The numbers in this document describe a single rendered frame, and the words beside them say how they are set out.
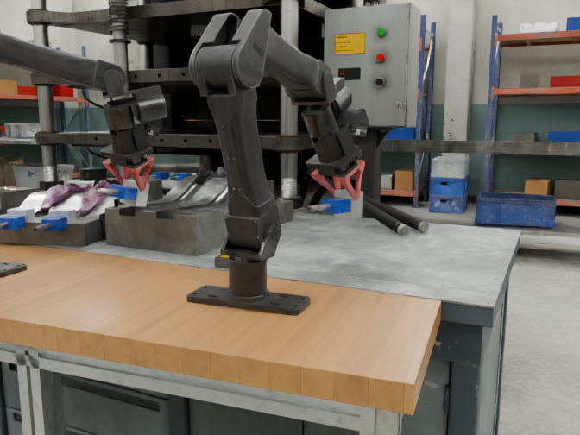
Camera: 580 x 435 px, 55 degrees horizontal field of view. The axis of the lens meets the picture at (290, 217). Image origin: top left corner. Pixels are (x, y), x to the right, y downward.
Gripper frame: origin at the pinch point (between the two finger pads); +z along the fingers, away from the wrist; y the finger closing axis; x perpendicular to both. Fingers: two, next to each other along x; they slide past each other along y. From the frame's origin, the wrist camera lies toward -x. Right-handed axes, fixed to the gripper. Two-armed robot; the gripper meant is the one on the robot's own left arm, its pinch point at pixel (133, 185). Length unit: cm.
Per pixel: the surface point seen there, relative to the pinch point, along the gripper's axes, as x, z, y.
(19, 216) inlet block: 14.2, 6.7, 24.4
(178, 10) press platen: -93, -18, 55
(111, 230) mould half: 6.0, 10.2, 3.9
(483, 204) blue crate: -336, 175, -37
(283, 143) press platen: -68, 17, -2
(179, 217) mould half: 3.1, 3.5, -14.9
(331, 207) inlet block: -4.4, -3.2, -48.3
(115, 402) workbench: 22, 51, -1
